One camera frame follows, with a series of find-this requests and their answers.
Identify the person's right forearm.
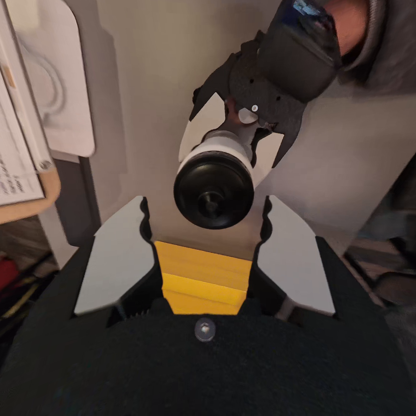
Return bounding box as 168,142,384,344
335,0,416,95

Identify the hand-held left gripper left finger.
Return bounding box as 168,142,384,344
74,196,162,316

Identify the printed instruction sheet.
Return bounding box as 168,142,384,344
0,0,46,206

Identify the person's right hand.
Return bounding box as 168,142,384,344
224,97,252,133

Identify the yellow plastic bin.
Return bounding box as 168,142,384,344
154,241,253,315

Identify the white plastic bottle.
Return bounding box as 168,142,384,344
178,129,260,192

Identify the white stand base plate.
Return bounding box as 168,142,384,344
6,0,96,157

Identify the red bag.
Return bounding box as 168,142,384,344
0,257,20,293

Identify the black bottle lid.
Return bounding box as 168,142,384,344
173,151,255,230

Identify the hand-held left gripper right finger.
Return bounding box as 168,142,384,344
251,195,336,318

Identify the black office chair base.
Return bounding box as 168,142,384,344
343,234,416,307

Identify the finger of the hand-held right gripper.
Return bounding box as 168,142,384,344
178,93,228,163
250,128,285,192

